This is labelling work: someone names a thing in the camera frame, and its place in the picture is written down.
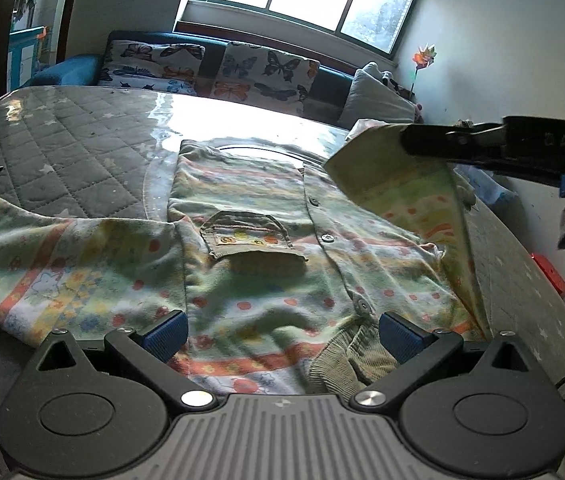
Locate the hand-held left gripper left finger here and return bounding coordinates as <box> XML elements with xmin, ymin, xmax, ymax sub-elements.
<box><xmin>26</xmin><ymin>310</ymin><xmax>216</xmax><ymax>409</ymax></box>

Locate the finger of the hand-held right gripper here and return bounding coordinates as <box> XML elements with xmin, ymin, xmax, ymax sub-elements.
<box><xmin>399</xmin><ymin>118</ymin><xmax>509</xmax><ymax>159</ymax></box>

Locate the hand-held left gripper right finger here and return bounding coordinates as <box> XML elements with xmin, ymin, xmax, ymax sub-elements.
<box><xmin>351</xmin><ymin>311</ymin><xmax>534</xmax><ymax>408</ymax></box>

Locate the printed children's shirt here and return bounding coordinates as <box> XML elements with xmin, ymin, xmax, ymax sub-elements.
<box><xmin>0</xmin><ymin>119</ymin><xmax>497</xmax><ymax>397</ymax></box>

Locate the pale blue cloth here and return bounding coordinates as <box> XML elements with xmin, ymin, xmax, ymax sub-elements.
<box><xmin>455</xmin><ymin>162</ymin><xmax>514</xmax><ymax>212</ymax></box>

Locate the grey pillow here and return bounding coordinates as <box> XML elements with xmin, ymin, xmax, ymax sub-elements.
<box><xmin>337</xmin><ymin>67</ymin><xmax>419</xmax><ymax>129</ymax></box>

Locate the colourful pinwheel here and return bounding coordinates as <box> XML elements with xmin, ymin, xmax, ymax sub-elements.
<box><xmin>409</xmin><ymin>44</ymin><xmax>438</xmax><ymax>97</ymax></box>

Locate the white cloth behind pillow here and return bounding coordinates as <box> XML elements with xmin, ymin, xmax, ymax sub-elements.
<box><xmin>361</xmin><ymin>61</ymin><xmax>409</xmax><ymax>97</ymax></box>

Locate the red plastic object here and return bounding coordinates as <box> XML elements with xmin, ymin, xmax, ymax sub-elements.
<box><xmin>531</xmin><ymin>253</ymin><xmax>565</xmax><ymax>295</ymax></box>

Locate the butterfly print cushion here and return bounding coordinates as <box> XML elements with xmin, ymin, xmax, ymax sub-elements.
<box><xmin>96</xmin><ymin>40</ymin><xmax>207</xmax><ymax>97</ymax></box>
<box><xmin>197</xmin><ymin>41</ymin><xmax>321</xmax><ymax>119</ymax></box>

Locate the grey quilted star table cover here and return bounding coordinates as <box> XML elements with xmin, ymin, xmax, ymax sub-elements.
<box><xmin>0</xmin><ymin>84</ymin><xmax>565</xmax><ymax>480</ymax></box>

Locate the blue sofa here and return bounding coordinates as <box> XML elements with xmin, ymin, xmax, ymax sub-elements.
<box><xmin>21</xmin><ymin>30</ymin><xmax>358</xmax><ymax>127</ymax></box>

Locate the blue play fence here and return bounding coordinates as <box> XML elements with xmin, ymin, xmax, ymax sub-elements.
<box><xmin>8</xmin><ymin>25</ymin><xmax>53</xmax><ymax>89</ymax></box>

